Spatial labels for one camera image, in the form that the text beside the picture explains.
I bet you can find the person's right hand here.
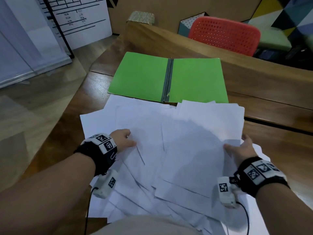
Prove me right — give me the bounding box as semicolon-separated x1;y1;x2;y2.
224;134;259;167

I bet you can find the person's left hand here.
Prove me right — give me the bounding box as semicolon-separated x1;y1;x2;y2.
109;129;137;152

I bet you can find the pile of white papers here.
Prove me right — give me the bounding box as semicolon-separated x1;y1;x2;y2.
80;94;271;235

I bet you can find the green folder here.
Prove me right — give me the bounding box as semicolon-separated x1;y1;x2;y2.
107;52;229;104

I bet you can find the person's left forearm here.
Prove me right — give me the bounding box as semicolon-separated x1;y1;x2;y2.
0;153;96;235

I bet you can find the person's right forearm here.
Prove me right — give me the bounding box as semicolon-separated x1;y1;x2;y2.
254;183;313;235

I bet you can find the person's beige clothing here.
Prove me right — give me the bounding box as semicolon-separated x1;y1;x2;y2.
89;215;203;235

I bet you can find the black left wristband with markers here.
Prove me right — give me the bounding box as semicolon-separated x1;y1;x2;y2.
74;133;118;177

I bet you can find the black wristband with markers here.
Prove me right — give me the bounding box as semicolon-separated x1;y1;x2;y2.
74;133;118;177
233;156;290;198

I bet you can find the black right wristband with markers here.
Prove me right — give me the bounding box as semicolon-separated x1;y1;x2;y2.
233;156;290;198

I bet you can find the white board with chart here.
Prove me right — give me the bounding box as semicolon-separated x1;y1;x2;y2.
37;0;113;51

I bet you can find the green bench cushion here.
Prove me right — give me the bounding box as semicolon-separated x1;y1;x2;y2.
257;34;293;52

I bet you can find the red perforated chair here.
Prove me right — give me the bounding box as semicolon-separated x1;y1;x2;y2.
187;16;261;57

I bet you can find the patterned woven box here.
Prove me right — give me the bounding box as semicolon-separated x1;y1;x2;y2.
127;11;156;25

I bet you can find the teal white dotted box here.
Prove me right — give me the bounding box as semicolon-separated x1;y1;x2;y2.
178;12;210;38

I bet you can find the white banner panel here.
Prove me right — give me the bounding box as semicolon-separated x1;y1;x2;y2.
0;0;73;89

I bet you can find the colourful triangle patterned backrest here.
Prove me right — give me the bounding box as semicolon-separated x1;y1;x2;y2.
241;0;313;47

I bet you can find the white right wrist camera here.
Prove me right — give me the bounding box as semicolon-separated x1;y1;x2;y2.
217;176;241;209

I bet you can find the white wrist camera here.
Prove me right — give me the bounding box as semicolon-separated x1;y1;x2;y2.
217;176;241;209
93;168;119;199

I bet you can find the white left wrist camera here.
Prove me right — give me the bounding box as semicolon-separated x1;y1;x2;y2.
93;168;119;199

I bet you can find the black right camera cable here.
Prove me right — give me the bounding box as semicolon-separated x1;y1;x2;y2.
236;201;250;235

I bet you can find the black camera cable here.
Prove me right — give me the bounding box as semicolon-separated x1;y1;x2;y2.
236;201;250;235
84;187;99;235

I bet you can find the black left camera cable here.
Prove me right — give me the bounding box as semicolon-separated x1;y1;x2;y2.
84;187;99;235

